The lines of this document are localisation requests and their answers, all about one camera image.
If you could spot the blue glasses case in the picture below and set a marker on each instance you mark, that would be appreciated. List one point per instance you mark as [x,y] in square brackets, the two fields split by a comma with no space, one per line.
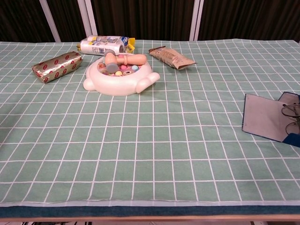
[262,117]

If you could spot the thin-framed eyeglasses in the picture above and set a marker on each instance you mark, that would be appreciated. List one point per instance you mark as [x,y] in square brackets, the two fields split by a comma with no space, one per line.
[288,108]

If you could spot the green white checked tablecloth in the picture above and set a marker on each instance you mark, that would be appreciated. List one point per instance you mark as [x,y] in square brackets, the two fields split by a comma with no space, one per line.
[140,140]

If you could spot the white animal-shaped toy game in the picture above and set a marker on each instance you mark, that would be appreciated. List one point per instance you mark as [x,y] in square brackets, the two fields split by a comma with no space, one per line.
[117,84]

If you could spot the pink toy hammer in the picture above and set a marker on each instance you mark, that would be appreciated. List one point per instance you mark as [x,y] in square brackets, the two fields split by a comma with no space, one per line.
[131,59]

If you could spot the brown snack bar wrapper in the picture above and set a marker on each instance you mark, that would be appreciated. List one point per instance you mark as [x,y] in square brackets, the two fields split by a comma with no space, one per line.
[172,57]

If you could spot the dark blue felt mat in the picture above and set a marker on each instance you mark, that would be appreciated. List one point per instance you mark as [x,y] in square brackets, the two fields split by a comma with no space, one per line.
[140,211]

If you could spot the gold foil snack pack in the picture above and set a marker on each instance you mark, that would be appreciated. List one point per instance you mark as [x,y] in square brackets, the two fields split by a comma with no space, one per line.
[57,68]

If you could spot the white aluminium frame post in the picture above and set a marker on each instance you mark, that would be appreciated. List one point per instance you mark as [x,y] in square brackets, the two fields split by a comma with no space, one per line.
[87,18]
[196,21]
[50,21]

